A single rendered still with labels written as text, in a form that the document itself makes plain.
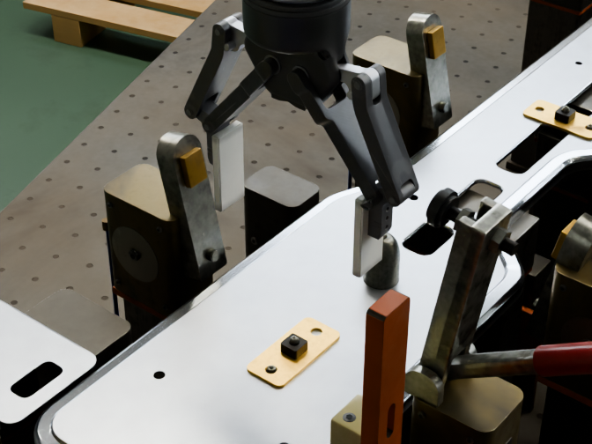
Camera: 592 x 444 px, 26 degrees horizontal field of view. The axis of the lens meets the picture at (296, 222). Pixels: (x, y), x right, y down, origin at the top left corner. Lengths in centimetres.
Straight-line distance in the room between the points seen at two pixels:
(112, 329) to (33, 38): 264
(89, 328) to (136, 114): 87
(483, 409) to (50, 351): 37
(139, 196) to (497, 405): 40
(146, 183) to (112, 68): 235
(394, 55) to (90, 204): 56
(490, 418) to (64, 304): 42
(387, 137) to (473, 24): 135
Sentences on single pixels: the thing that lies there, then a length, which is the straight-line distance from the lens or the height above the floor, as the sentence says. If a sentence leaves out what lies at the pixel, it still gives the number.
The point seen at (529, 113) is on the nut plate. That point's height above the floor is 100.
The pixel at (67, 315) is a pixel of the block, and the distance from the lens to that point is 116.
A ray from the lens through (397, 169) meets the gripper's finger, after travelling 89.
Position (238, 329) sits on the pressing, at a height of 100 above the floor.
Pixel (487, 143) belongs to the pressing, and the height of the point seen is 100.
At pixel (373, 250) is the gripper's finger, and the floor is 114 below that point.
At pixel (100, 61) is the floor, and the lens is 358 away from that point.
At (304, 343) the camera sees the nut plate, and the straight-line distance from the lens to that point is 106.
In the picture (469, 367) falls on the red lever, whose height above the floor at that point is 108.
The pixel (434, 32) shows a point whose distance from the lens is 135.
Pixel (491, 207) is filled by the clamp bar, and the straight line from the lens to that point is 88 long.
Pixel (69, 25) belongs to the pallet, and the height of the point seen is 6.
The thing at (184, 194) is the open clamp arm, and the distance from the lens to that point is 113.
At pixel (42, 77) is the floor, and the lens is 353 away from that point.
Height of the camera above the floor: 172
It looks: 36 degrees down
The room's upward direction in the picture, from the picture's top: straight up
